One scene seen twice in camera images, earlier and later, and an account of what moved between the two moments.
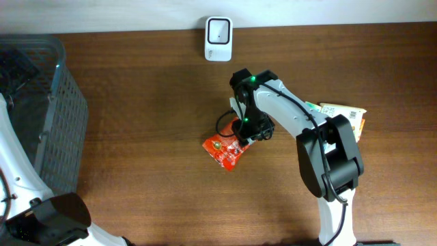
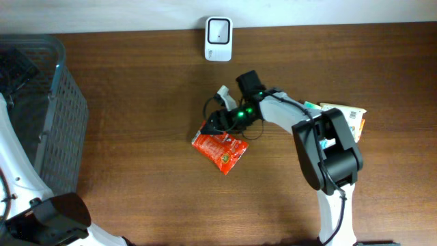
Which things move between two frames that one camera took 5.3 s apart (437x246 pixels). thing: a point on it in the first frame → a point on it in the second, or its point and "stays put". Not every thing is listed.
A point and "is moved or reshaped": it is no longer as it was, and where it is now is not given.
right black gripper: x=239 y=129 → x=217 y=117
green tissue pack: x=313 y=106 stays put
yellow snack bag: x=355 y=115 stays put
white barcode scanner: x=218 y=39 stays put
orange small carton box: x=362 y=121 stays put
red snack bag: x=226 y=147 is moved or reshaped
